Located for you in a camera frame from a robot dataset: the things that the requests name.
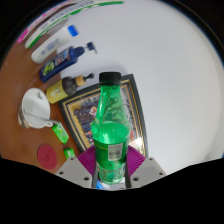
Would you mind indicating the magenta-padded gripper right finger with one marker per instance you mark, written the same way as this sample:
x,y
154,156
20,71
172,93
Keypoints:
x,y
146,169

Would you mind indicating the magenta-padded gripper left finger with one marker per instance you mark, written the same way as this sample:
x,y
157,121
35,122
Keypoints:
x,y
74,170

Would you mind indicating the green plastic drink bottle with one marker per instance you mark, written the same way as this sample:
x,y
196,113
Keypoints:
x,y
110,136

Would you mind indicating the small green box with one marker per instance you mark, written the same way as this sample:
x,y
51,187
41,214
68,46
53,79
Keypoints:
x,y
60,132
69,153

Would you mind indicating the flat round red coaster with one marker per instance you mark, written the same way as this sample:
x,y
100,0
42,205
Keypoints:
x,y
47,156

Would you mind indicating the framed group photo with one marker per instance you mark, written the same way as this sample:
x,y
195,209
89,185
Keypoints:
x,y
81,113

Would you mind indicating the patterned ceramic mug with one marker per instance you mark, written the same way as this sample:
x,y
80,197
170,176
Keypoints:
x,y
35,106

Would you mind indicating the brown pump bottle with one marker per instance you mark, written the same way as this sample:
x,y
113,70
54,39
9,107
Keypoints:
x,y
61,89

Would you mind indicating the dark blue pump bottle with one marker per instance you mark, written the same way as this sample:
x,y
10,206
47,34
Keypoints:
x,y
58,63

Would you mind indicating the white lotion bottle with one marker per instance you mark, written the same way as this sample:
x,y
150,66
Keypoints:
x,y
50,48

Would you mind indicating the green and white long box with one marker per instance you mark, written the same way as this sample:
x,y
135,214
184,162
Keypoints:
x,y
39,35

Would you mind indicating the pink and white long box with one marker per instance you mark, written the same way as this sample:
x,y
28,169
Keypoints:
x,y
23,35

